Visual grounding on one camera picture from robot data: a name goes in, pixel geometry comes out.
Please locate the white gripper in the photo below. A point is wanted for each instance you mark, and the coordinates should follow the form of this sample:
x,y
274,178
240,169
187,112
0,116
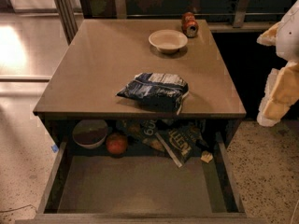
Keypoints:
x,y
290,37

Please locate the blue chip bag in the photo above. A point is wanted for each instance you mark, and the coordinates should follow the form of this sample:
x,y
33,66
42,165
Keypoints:
x,y
157,90

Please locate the dark kettle chip bag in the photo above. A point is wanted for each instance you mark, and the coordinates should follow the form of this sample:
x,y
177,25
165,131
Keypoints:
x,y
180,141

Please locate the green snack bag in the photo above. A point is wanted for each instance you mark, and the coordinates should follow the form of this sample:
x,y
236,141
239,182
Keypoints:
x,y
142,130

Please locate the white bowl in drawer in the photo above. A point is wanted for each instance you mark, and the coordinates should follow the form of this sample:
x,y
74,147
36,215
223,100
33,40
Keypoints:
x,y
90,133

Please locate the open top drawer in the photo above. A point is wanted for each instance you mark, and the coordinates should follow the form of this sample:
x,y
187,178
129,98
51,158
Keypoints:
x,y
139,189

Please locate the orange soda can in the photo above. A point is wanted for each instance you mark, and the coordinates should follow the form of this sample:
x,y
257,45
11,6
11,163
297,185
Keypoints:
x,y
189,25

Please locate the white bowl on table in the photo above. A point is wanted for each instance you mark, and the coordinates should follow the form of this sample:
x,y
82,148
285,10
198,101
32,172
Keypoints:
x,y
168,41

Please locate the red apple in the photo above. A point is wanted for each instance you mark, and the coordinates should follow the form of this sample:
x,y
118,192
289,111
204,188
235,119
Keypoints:
x,y
116,143

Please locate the small blue tape piece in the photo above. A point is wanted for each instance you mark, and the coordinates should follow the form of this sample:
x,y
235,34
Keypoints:
x,y
54,148

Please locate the wooden shelf frame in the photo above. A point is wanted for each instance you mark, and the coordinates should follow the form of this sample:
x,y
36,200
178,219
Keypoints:
x,y
221,15

